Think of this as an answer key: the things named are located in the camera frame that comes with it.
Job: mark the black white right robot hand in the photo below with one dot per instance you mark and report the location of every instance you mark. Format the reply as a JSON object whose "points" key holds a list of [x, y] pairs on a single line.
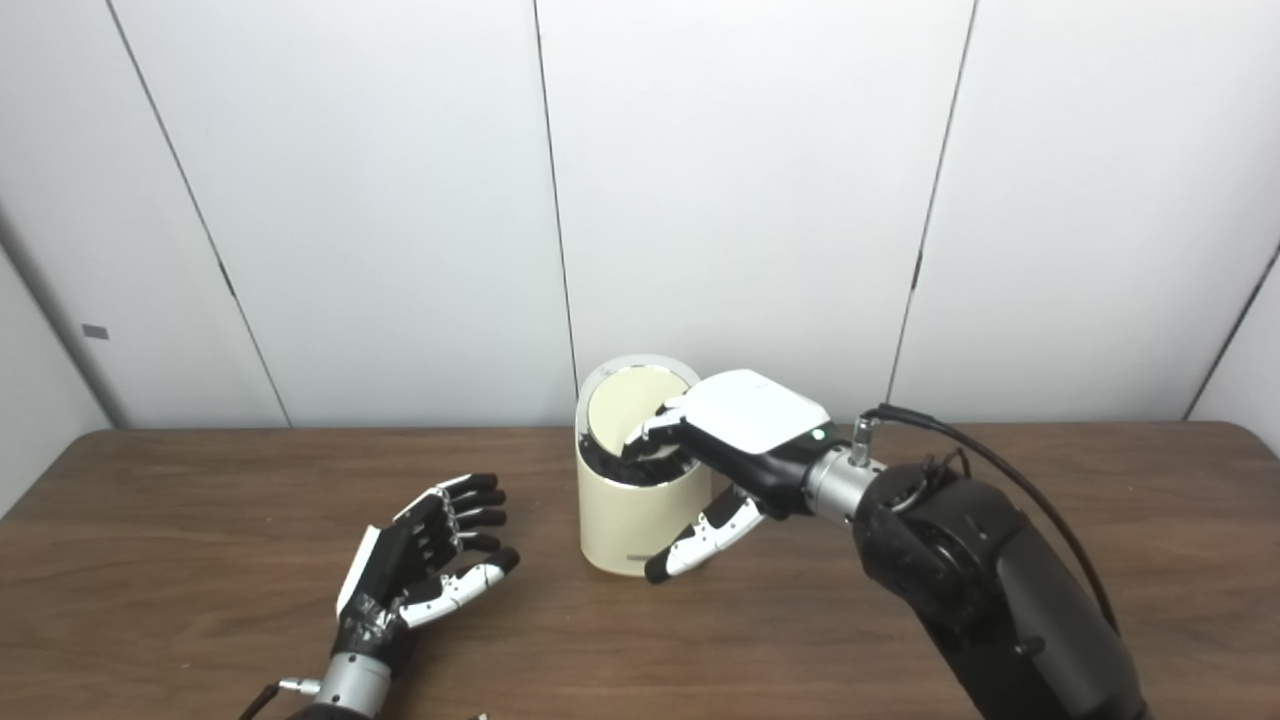
{"points": [[755, 415]]}

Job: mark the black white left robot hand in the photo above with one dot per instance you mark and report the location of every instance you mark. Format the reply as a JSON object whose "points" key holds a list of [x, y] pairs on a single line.
{"points": [[385, 585]]}

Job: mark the cream round bin lid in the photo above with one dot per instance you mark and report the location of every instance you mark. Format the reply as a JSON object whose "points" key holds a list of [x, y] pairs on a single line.
{"points": [[625, 405]]}

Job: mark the cream-colored bin body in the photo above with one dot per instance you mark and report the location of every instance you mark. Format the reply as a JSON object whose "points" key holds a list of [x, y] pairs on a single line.
{"points": [[625, 520]]}

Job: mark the small grey wall label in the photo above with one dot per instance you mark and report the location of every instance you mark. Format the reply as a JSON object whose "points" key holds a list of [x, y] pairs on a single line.
{"points": [[95, 331]]}

